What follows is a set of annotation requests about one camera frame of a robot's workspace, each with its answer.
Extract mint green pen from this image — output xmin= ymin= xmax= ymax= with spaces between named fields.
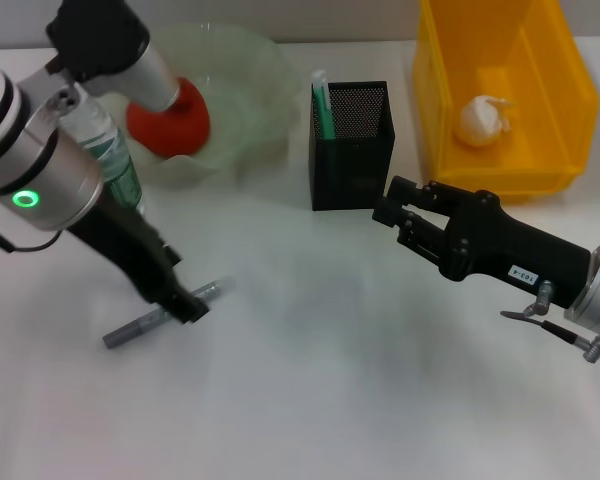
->
xmin=312 ymin=69 xmax=337 ymax=141

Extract yellow plastic bin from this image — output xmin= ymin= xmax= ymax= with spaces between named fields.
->
xmin=412 ymin=0 xmax=600 ymax=205

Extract red-orange knitted toy orange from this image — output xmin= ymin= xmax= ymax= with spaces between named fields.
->
xmin=125 ymin=75 xmax=212 ymax=157

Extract arm cable with connector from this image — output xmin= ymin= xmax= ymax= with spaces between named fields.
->
xmin=0 ymin=219 xmax=65 ymax=254
xmin=499 ymin=279 xmax=600 ymax=363

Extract silver glitter marker pen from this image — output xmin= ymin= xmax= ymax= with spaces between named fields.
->
xmin=101 ymin=278 xmax=235 ymax=350

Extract pale green glass fruit plate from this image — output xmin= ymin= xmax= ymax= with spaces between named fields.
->
xmin=99 ymin=22 xmax=302 ymax=190

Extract right arm cable with connector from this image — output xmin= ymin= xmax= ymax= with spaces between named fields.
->
xmin=499 ymin=279 xmax=600 ymax=363

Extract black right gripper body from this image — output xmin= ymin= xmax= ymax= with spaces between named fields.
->
xmin=438 ymin=189 xmax=594 ymax=310

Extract white paper ball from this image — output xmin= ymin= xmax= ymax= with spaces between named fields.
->
xmin=459 ymin=94 xmax=515 ymax=147

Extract left arm cable with connector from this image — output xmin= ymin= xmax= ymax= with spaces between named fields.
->
xmin=0 ymin=219 xmax=65 ymax=254

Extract black mesh pen holder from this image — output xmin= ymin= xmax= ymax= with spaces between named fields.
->
xmin=308 ymin=79 xmax=397 ymax=211

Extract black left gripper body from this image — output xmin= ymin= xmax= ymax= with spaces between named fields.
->
xmin=67 ymin=197 xmax=184 ymax=304

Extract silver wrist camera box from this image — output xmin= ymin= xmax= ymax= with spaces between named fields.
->
xmin=46 ymin=0 xmax=183 ymax=114

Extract clear green-label water bottle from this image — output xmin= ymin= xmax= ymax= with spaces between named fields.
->
xmin=61 ymin=97 xmax=147 ymax=217

